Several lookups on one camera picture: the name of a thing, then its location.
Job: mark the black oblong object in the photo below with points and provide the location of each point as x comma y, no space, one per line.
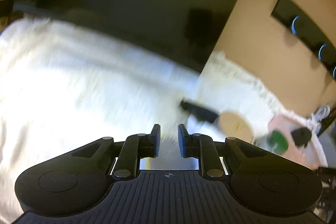
199,111

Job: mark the black power strip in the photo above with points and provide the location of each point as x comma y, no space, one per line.
309,27

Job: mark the dark cabinet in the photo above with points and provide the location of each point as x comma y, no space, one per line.
131,3

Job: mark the black item in box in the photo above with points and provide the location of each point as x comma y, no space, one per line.
302,136

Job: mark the jar with tan lid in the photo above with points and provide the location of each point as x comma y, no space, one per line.
233,124

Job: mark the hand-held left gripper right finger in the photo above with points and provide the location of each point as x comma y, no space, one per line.
181,141

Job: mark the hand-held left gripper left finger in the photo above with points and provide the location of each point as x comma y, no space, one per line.
156,140

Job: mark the jar with green lid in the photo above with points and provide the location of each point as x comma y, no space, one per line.
277,140

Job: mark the pink cardboard box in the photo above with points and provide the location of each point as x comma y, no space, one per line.
282,123

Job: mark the white fluffy rug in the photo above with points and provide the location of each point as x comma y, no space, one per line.
78,82

